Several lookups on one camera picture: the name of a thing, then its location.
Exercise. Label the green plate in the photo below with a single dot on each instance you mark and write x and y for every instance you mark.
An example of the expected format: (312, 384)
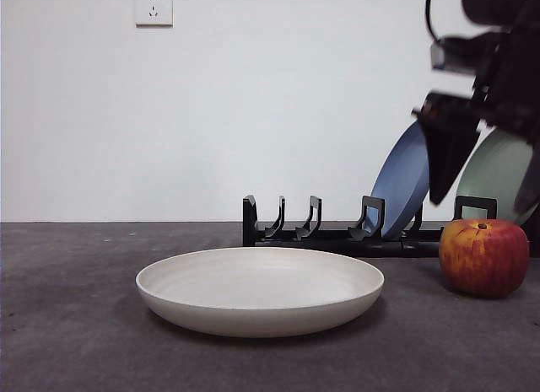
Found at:
(493, 177)

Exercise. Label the red yellow apple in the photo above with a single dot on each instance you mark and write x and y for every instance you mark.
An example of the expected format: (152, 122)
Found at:
(485, 261)

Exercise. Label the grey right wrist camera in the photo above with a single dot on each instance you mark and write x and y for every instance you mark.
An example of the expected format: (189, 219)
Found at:
(447, 57)

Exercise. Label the blue plate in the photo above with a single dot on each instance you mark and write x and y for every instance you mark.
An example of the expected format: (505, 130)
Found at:
(401, 181)

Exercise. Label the white wall socket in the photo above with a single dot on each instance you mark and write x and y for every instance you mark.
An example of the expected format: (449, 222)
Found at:
(153, 8)

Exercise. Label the black plate rack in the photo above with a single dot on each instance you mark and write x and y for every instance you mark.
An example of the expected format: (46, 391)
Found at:
(379, 246)

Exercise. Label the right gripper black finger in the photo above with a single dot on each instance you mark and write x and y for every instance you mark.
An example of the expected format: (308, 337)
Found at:
(530, 185)
(445, 156)

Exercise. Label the pale yellow plate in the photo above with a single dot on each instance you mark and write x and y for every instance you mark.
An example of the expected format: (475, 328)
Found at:
(253, 316)

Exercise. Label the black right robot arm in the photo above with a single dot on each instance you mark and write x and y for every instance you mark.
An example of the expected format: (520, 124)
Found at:
(519, 50)

